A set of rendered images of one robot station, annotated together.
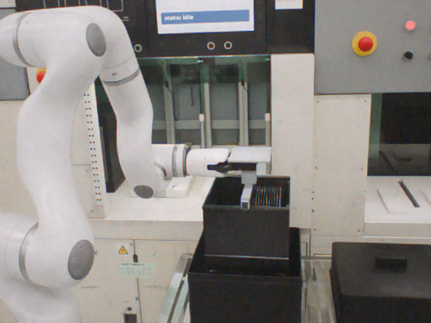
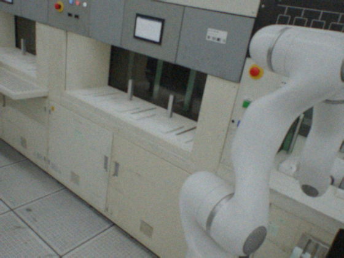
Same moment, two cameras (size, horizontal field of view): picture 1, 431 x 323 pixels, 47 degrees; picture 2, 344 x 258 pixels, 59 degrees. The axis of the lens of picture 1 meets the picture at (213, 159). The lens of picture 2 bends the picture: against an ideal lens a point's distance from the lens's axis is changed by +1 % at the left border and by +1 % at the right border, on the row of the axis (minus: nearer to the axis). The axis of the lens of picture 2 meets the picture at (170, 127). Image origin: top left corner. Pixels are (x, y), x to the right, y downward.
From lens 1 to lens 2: 0.31 m
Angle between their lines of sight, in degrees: 25
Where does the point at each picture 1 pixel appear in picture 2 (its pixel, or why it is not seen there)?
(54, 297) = (218, 248)
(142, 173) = (317, 178)
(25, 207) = (207, 149)
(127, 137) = (316, 145)
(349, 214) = not seen: outside the picture
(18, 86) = (235, 72)
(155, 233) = (289, 207)
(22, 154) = (241, 140)
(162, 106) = not seen: hidden behind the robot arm
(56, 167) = (263, 160)
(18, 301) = (194, 240)
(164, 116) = not seen: hidden behind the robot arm
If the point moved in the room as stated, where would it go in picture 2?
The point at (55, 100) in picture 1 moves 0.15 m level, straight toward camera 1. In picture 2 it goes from (286, 107) to (298, 133)
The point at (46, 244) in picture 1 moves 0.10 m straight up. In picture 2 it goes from (234, 218) to (246, 177)
